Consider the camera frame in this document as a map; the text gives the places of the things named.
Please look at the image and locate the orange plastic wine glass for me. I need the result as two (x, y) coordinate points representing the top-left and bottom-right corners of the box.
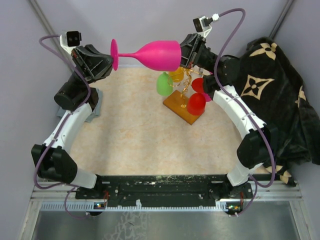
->
(168, 67), (185, 83)

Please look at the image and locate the red plastic wine glass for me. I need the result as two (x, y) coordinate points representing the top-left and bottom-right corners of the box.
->
(186, 77), (207, 116)

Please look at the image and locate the magenta wine glass front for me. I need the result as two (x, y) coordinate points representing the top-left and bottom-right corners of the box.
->
(110, 39), (182, 72)

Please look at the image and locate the black floral blanket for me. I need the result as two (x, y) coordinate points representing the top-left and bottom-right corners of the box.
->
(233, 37), (320, 187)

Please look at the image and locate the gold wire wine glass rack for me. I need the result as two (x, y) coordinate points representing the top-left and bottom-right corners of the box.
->
(162, 68), (205, 125)

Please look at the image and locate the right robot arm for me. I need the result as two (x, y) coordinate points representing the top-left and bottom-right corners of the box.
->
(180, 33), (278, 200)

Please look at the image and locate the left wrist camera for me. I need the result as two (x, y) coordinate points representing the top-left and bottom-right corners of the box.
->
(59, 31), (82, 55)

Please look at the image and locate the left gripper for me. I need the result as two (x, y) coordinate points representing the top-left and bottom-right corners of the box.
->
(67, 44), (117, 92)

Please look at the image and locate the grey cloth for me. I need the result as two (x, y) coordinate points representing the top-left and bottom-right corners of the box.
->
(56, 88), (104, 123)

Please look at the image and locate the magenta wine glass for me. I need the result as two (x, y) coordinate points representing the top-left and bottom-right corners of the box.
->
(110, 39), (182, 72)
(199, 69), (216, 103)

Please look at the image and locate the clear wine glass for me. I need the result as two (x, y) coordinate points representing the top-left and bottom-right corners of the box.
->
(197, 67), (204, 76)

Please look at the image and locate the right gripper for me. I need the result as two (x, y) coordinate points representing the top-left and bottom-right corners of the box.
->
(159, 33), (219, 74)

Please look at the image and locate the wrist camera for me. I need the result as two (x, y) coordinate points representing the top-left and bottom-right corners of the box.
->
(192, 13), (220, 38)
(59, 31), (82, 55)

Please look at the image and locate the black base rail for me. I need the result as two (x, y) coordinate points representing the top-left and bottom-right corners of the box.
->
(75, 174), (253, 208)

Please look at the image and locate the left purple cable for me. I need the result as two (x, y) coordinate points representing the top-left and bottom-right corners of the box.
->
(32, 34), (91, 220)

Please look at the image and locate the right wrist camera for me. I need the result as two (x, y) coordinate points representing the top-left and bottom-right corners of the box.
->
(192, 13), (220, 38)

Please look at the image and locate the green plastic wine glass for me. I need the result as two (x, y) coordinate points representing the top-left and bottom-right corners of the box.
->
(156, 72), (173, 97)

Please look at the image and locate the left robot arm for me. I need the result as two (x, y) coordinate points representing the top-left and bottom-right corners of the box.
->
(31, 44), (113, 199)

